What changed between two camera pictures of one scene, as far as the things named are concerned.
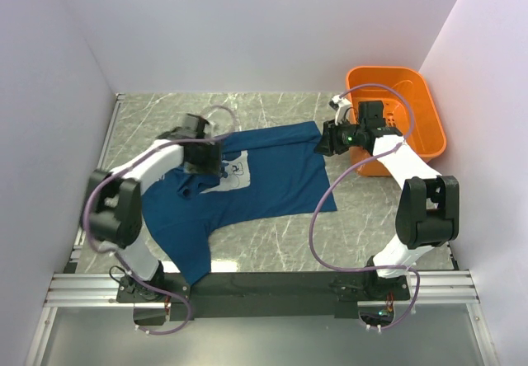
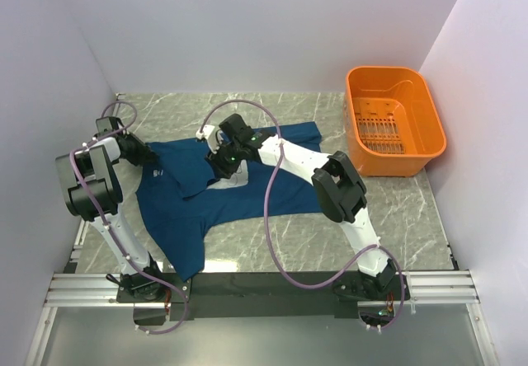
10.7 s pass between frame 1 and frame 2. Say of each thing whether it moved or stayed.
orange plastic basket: stayed
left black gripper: moved
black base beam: stayed
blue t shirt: stayed
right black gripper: moved
